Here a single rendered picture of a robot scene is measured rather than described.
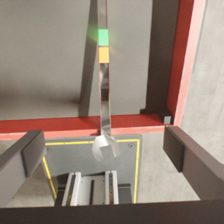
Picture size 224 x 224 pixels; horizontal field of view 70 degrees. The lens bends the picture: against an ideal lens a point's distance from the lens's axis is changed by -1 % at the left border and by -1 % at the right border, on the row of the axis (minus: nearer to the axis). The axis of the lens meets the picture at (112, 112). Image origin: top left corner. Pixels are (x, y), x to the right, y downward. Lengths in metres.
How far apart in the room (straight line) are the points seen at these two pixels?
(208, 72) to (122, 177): 1.00
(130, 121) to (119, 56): 0.10
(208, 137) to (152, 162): 0.57
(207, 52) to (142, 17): 1.13
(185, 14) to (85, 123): 0.21
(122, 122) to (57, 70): 0.13
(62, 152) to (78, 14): 0.99
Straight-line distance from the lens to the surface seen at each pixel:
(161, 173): 1.86
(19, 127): 0.31
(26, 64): 0.28
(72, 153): 1.15
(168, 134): 0.16
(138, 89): 0.27
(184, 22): 0.25
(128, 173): 1.28
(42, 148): 0.17
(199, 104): 1.49
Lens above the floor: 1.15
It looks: 62 degrees down
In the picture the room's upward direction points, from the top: 176 degrees clockwise
